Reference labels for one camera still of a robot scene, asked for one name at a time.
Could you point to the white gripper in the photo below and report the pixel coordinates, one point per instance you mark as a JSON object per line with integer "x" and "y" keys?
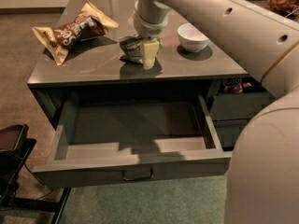
{"x": 149, "y": 28}

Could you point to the green jalapeno chip bag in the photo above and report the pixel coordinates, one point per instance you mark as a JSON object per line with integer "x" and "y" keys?
{"x": 130, "y": 46}

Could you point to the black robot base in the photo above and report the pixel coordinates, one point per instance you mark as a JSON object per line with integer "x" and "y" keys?
{"x": 15, "y": 148}

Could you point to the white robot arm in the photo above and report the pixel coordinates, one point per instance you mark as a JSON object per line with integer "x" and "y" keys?
{"x": 263, "y": 174}

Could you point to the brown and yellow chip bag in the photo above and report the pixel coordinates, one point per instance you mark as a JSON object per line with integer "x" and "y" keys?
{"x": 91, "y": 22}

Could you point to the snack bag in right drawer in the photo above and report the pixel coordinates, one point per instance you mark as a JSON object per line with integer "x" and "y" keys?
{"x": 235, "y": 85}

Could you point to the open grey top drawer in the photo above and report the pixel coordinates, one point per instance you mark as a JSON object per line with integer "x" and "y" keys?
{"x": 95, "y": 143}

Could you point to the white ceramic bowl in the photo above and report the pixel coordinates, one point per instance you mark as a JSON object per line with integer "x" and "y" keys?
{"x": 191, "y": 38}

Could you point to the grey counter cabinet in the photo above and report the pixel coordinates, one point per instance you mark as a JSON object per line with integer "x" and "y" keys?
{"x": 98, "y": 75}

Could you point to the glass jar of nuts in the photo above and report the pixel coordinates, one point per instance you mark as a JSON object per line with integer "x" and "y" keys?
{"x": 286, "y": 8}

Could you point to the metal drawer handle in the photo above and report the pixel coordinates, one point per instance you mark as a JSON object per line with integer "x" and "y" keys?
{"x": 137, "y": 175}

